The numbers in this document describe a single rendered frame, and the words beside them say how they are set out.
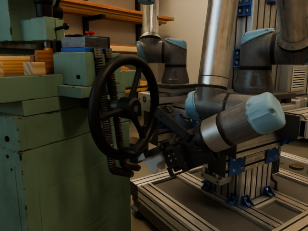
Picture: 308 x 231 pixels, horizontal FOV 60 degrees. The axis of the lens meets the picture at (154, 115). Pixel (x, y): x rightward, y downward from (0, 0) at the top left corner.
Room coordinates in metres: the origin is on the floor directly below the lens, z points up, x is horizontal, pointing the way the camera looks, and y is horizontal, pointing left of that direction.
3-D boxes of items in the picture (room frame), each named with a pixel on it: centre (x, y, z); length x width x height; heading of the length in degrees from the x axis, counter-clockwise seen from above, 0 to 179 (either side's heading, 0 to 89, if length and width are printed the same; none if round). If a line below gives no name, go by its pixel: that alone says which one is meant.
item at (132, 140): (1.05, 0.09, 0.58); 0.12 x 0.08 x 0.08; 57
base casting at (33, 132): (0.98, 0.46, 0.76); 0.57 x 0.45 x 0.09; 57
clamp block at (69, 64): (0.80, 0.19, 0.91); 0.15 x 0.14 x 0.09; 147
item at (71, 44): (0.80, 0.19, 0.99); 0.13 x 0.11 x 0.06; 147
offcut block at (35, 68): (0.72, 0.32, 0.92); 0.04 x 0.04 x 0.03; 60
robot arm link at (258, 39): (1.04, -0.40, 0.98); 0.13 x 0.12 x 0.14; 56
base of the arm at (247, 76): (1.04, -0.39, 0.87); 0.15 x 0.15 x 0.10
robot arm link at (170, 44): (1.46, -0.11, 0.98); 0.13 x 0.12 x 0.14; 86
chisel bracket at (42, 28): (0.92, 0.37, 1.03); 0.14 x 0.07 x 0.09; 57
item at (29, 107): (0.88, 0.30, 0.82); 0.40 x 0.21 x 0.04; 147
